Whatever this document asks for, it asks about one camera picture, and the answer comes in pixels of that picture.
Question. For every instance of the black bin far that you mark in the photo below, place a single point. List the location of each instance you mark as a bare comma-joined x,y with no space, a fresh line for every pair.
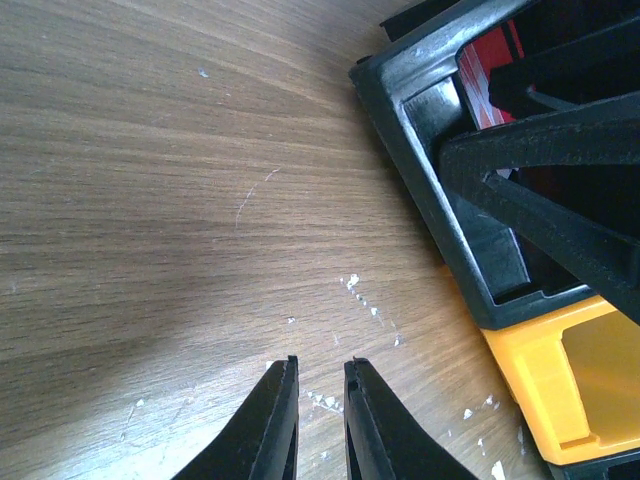
430,86

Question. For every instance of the orange bin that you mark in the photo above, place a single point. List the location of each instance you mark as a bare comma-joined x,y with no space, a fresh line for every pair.
574,373

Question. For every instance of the black bin near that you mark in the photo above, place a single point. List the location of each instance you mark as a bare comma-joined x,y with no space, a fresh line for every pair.
620,466

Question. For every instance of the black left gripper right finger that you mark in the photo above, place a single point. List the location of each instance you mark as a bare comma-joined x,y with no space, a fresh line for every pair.
382,439

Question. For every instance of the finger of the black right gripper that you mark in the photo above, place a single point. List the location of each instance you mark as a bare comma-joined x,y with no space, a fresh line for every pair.
568,182
597,66

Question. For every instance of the black bin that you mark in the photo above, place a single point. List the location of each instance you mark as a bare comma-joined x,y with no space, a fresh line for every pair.
430,86
620,466

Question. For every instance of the white debris pile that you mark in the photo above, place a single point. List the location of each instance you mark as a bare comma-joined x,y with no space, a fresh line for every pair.
418,336

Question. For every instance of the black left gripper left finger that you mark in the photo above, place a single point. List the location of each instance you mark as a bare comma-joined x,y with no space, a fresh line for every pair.
260,441

